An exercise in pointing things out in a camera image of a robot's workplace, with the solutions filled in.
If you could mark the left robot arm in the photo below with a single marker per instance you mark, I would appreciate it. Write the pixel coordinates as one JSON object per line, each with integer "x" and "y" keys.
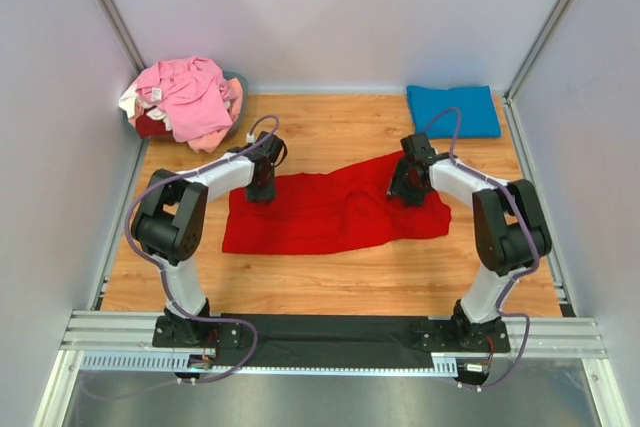
{"x": 167, "y": 228}

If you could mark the dark red garment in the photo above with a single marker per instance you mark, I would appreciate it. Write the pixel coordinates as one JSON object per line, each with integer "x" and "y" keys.
{"x": 147, "y": 127}

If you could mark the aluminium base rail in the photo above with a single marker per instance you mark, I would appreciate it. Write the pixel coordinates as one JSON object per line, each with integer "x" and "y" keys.
{"x": 122, "y": 341}

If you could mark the pink t shirt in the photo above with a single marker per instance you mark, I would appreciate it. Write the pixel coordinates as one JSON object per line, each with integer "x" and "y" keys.
{"x": 193, "y": 94}

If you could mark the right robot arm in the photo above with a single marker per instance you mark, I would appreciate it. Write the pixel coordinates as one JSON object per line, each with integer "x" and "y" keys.
{"x": 511, "y": 237}

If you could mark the grey laundry basket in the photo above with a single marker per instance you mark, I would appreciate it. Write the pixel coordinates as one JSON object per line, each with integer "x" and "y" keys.
{"x": 243, "y": 98}

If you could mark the red t shirt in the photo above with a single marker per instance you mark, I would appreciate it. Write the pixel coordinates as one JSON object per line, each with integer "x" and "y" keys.
{"x": 344, "y": 210}

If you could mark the light pink garment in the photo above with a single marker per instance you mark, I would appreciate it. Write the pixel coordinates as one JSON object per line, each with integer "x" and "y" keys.
{"x": 209, "y": 142}

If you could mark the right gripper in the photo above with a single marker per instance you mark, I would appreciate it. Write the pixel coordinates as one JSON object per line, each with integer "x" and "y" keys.
{"x": 396, "y": 189}

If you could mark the folded blue t shirt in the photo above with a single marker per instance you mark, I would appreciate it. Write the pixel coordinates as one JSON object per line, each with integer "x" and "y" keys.
{"x": 440, "y": 113}

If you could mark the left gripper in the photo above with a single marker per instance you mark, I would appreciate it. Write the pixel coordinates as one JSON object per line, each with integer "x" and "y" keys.
{"x": 265, "y": 196}

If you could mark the white cream garment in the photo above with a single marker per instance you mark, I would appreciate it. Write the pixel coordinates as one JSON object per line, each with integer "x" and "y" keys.
{"x": 132, "y": 104}

